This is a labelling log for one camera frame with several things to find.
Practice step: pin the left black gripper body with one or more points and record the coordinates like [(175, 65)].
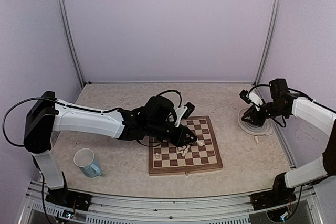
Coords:
[(175, 139)]

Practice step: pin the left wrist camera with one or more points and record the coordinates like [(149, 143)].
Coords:
[(183, 112)]

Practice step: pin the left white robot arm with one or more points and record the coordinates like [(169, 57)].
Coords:
[(158, 118)]

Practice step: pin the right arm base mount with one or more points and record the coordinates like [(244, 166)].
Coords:
[(268, 199)]

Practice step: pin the aluminium frame post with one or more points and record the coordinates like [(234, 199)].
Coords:
[(267, 45), (70, 43)]

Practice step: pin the right aluminium frame post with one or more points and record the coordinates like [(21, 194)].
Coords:
[(267, 45)]

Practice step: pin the light blue ceramic mug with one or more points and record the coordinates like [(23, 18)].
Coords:
[(87, 162)]

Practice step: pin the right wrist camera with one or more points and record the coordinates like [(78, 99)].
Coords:
[(251, 98)]

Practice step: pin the front aluminium rail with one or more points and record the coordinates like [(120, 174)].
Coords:
[(104, 208)]

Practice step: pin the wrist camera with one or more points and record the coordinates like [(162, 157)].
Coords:
[(183, 112), (251, 98)]

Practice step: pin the wooden chess board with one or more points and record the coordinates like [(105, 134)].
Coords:
[(204, 156)]

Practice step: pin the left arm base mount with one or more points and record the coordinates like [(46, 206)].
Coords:
[(69, 199)]

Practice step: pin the grey spiral coaster mat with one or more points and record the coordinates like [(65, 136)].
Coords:
[(253, 130)]

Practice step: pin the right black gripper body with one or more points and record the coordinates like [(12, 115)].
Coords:
[(260, 120)]

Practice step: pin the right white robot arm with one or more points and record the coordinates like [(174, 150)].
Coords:
[(316, 120)]

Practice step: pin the white chess pieces pile right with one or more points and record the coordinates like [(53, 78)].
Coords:
[(185, 149)]

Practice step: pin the left aluminium frame post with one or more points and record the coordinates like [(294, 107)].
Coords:
[(70, 43)]

